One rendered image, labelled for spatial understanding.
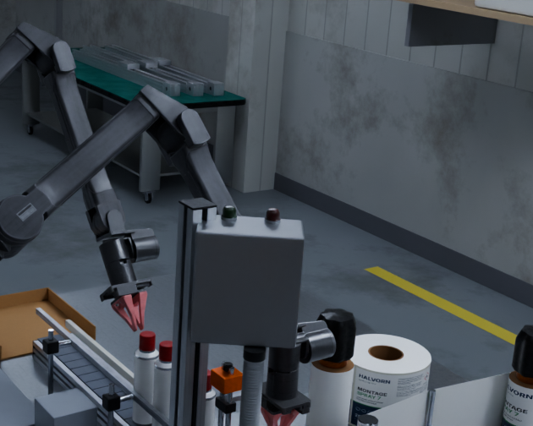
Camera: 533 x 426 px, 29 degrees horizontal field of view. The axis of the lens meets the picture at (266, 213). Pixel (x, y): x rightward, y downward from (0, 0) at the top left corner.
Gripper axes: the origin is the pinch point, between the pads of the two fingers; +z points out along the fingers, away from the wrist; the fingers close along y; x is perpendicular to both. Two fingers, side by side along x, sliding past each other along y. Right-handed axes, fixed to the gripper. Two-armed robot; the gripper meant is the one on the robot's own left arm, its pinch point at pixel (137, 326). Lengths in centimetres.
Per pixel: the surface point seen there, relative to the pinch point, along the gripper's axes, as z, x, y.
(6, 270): -114, 297, 95
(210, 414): 24.4, -18.1, -0.4
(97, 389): 7.4, 20.8, -3.4
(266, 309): 16, -62, -10
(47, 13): -461, 593, 326
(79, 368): 0.2, 29.2, -2.4
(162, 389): 15.3, -5.8, -2.2
